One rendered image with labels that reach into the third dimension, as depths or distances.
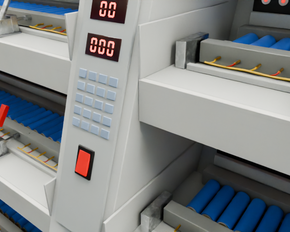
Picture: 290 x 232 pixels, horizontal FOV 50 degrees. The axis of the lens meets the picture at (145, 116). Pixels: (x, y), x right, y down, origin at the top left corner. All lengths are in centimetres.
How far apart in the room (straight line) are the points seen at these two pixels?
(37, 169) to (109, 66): 25
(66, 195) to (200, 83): 20
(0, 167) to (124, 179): 25
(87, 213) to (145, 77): 16
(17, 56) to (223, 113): 29
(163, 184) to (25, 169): 22
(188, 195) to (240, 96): 21
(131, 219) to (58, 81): 18
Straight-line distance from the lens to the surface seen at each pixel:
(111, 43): 31
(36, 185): 47
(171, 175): 41
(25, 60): 43
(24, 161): 53
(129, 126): 30
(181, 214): 38
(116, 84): 30
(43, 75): 41
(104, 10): 32
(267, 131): 25
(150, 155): 36
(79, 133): 35
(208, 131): 27
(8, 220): 68
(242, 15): 47
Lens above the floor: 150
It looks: 13 degrees down
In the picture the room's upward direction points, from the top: 11 degrees clockwise
